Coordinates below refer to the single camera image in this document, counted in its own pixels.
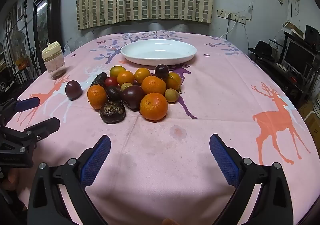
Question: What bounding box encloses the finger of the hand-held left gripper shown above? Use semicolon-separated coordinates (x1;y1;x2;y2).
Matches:
0;117;61;145
0;97;40;125

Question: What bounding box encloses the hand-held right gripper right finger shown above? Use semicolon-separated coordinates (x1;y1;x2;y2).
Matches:
209;133;293;225

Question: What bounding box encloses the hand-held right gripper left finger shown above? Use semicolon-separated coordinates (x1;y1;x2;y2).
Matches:
28;135;112;225

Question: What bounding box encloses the purple passion fruit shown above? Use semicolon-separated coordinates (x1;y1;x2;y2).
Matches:
122;85;145;111
154;64;168;79
65;80;83;101

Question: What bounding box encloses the large orange mandarin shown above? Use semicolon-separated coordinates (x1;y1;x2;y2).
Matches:
141;76;167;96
87;85;108;110
139;92;168;122

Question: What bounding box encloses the dark purple oblong fruit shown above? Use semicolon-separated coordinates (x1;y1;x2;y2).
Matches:
90;72;108;88

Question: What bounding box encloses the red cherry tomato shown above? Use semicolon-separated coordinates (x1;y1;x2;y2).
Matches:
104;77;118;88

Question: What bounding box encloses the yellow green round fruit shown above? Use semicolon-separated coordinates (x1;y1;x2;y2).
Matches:
109;65;127;78

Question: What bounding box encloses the small orange mandarin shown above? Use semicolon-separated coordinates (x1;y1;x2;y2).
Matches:
117;70;135;86
134;68;151;84

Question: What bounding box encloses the yellow orange round fruit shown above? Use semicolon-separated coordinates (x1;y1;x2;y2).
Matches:
164;72;182;91

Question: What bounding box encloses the white oval plate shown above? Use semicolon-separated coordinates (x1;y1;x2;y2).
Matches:
120;40;197;66

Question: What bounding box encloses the person's left hand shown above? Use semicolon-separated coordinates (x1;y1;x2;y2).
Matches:
1;168;24;192

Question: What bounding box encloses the clear tumbler with cream lid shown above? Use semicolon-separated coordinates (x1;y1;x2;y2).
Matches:
41;42;66;80

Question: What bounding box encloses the white standing fan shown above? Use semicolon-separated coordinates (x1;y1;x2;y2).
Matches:
10;30;27;50

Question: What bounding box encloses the pink deer print tablecloth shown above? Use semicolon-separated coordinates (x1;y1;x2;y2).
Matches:
5;30;316;225

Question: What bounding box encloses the dark wood framed mirror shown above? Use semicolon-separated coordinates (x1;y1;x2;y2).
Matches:
33;0;64;75

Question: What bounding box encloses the cardboard box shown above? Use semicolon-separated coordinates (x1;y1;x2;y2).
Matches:
299;100;320;140

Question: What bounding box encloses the black desk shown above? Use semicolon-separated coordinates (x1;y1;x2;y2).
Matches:
250;52;320;105

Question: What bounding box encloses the black hat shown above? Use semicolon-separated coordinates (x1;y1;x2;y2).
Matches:
248;41;275;61

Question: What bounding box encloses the computer monitor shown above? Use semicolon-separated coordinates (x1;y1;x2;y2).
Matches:
282;40;317;71

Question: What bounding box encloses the black speaker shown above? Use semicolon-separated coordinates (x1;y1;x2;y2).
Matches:
304;25;320;45

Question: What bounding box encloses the white power cable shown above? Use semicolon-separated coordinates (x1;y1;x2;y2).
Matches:
219;16;238;39

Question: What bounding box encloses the white double wall socket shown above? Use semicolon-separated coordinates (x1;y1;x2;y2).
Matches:
228;13;247;24

